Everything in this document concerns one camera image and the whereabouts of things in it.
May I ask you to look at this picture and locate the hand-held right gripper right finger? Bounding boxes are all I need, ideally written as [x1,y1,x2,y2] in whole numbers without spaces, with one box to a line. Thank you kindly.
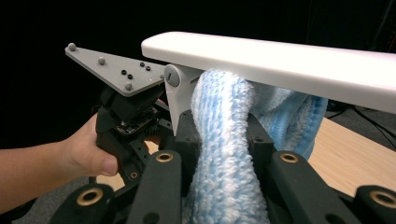
[247,114,362,224]

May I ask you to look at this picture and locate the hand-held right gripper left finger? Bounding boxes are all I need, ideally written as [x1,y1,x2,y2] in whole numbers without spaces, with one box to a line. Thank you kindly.
[127,108,201,224]

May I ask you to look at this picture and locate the blue striped cleaning cloth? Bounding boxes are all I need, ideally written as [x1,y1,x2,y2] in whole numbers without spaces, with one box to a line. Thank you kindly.
[181,68,330,224]

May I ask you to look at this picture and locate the white desk lamp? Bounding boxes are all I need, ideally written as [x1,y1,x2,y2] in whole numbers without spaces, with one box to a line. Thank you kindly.
[140,31,396,138]

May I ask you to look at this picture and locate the black floor cable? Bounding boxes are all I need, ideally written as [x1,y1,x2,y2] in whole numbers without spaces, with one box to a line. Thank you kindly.
[325,105,396,145]

